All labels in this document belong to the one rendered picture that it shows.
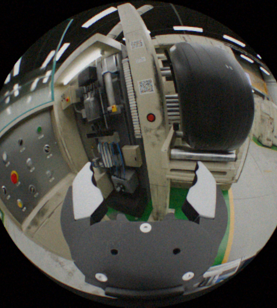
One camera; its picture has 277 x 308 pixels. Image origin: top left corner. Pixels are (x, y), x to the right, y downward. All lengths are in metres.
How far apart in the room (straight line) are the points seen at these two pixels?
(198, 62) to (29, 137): 0.63
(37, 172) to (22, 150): 0.13
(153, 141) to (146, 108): 0.18
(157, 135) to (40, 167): 0.59
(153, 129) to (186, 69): 0.35
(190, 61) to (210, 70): 0.06
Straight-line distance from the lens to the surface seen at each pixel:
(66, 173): 0.56
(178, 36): 0.96
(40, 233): 0.60
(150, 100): 0.50
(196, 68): 0.30
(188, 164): 0.47
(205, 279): 0.56
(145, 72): 0.52
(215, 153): 0.48
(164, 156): 0.42
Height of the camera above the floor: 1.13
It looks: 27 degrees down
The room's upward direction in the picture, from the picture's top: 10 degrees counter-clockwise
